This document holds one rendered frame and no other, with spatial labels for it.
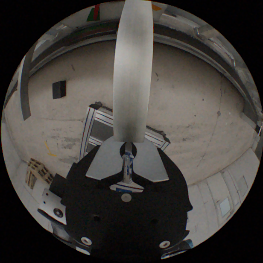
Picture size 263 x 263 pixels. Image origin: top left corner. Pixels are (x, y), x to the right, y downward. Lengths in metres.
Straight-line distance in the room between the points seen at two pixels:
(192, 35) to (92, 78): 0.92
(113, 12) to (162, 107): 0.96
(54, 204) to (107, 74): 1.00
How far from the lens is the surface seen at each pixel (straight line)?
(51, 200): 0.33
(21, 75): 0.26
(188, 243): 0.63
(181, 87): 1.07
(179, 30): 0.34
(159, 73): 0.98
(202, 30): 0.36
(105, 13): 0.31
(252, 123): 2.54
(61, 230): 0.47
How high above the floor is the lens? 0.94
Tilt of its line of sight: 60 degrees down
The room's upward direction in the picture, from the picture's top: 180 degrees clockwise
